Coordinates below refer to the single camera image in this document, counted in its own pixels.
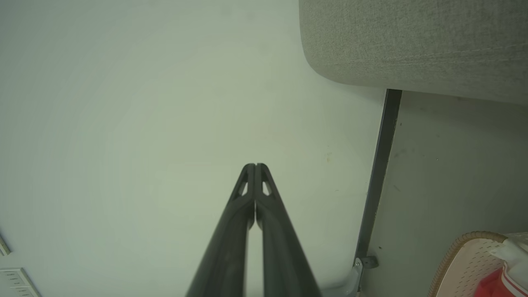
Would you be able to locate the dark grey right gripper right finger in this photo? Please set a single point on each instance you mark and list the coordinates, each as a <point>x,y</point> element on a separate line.
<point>284,255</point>

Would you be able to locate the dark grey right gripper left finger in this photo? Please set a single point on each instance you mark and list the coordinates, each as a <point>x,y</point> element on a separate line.
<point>227,247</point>

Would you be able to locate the red white-striped garment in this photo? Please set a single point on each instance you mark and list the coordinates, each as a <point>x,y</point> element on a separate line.
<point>501,280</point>

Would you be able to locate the grey fabric sofa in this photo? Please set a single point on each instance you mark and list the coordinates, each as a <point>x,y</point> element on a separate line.
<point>412,41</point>

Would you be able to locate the grey metal stand leg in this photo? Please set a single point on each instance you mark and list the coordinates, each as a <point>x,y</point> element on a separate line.
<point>350,280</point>

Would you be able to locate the dark grey baseboard strip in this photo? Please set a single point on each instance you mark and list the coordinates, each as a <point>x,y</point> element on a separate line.
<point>381,165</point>

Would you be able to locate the pink perforated laundry basket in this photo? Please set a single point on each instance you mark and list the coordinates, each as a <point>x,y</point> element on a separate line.
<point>462,264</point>

